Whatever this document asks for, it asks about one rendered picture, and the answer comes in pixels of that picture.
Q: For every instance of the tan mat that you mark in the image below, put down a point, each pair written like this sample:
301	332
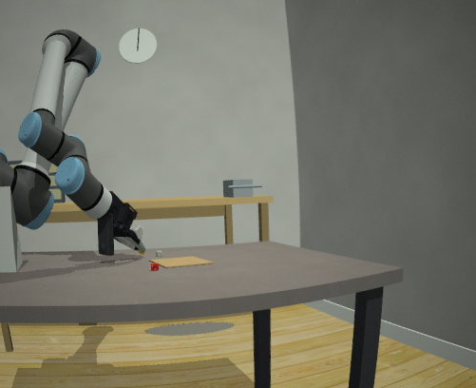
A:
180	262

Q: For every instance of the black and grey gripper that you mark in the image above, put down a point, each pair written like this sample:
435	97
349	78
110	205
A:
122	217

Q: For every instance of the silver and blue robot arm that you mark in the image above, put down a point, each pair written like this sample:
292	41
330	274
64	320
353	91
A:
29	181

